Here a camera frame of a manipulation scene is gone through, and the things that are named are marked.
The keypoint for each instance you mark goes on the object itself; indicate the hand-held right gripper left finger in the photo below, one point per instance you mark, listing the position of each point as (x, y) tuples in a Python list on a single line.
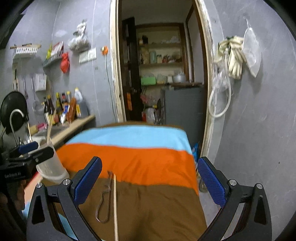
[(87, 180)]

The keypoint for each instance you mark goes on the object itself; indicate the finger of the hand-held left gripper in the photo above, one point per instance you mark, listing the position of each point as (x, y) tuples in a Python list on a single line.
[(42, 154), (29, 147)]

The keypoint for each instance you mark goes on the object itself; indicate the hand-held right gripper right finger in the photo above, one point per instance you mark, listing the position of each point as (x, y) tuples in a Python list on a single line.
[(211, 182)]

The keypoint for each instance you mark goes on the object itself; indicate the light wooden chopstick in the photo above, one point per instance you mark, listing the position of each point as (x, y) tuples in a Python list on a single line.
[(29, 132), (115, 204)]

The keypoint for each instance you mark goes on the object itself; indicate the translucent plastic cup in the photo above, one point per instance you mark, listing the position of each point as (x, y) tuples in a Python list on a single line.
[(52, 168)]

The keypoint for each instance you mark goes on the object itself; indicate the wooden utensil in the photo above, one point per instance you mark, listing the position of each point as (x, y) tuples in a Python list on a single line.
[(49, 135)]

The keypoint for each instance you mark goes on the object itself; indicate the metal sink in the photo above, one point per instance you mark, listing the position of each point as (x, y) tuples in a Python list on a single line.
[(54, 132)]

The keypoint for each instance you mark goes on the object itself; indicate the blue packet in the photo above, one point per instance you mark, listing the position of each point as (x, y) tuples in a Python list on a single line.
[(195, 151)]

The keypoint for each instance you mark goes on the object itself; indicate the curved metal faucet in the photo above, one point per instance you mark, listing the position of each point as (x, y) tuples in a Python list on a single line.
[(13, 113)]

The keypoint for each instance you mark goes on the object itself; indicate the black wok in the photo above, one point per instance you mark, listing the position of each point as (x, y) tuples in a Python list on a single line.
[(13, 109)]

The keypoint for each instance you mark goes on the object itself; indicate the metal skimmer ladle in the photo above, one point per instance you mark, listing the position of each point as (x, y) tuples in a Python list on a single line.
[(37, 106)]

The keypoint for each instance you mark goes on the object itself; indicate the tall dark glass bottle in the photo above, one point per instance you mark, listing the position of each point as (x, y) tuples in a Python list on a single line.
[(50, 109)]

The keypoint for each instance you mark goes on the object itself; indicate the wooden kitchen counter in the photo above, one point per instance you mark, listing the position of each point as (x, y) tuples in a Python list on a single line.
[(78, 122)]

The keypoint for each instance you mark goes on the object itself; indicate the dark sauce bottle yellow label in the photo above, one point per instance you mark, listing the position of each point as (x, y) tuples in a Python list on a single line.
[(58, 104)]

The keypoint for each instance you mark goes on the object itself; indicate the hanging metal spoon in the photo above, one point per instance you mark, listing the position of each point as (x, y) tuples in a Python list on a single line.
[(25, 91)]

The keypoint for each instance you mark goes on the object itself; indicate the dark sauce bottle red label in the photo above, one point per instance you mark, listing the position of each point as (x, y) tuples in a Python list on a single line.
[(64, 100)]

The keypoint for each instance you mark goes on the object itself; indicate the blue orange brown striped cloth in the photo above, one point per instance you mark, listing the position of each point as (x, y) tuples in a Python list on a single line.
[(143, 162)]

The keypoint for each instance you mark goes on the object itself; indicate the large dark sauce jug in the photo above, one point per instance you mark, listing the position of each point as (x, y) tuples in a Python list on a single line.
[(79, 104)]

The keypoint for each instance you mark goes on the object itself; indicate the slim bottle yellow cap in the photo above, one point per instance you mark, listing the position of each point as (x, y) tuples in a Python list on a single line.
[(68, 97)]

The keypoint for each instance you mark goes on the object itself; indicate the grey cabinet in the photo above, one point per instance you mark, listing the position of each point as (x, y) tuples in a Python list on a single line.
[(182, 111)]

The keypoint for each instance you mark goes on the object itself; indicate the red plastic bag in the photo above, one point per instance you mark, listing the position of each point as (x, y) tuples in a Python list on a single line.
[(65, 63)]

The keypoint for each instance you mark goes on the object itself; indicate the clear plastic bag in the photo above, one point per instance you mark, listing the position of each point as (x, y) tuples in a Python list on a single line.
[(219, 80)]

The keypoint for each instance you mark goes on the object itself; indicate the metal cooking pot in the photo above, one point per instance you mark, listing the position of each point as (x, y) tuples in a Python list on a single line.
[(178, 78)]

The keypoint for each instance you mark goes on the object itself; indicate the green plastic box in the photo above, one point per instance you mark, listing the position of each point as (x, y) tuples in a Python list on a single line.
[(148, 81)]

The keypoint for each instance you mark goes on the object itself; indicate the mesh bag of garlic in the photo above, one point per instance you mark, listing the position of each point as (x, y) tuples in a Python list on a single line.
[(78, 41)]

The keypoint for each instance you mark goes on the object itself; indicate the cream rubber gloves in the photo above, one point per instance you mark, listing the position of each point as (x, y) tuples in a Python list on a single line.
[(234, 60)]

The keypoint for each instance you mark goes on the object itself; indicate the wooden shelf unit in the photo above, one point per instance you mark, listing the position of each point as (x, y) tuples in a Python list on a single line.
[(159, 65)]

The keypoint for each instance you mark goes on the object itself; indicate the white plastic bag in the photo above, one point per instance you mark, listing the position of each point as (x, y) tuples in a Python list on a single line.
[(252, 55)]

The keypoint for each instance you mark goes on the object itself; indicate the white wall holder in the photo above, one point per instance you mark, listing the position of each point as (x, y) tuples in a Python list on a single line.
[(41, 82)]

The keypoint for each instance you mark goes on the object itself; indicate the white wall basket rack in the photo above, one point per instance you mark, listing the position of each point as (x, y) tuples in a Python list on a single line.
[(24, 51)]

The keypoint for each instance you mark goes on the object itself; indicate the white wall socket panel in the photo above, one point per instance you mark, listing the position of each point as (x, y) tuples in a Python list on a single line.
[(87, 55)]

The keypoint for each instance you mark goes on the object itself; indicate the pale wooden door frame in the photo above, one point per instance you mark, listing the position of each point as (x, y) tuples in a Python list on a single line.
[(115, 69)]

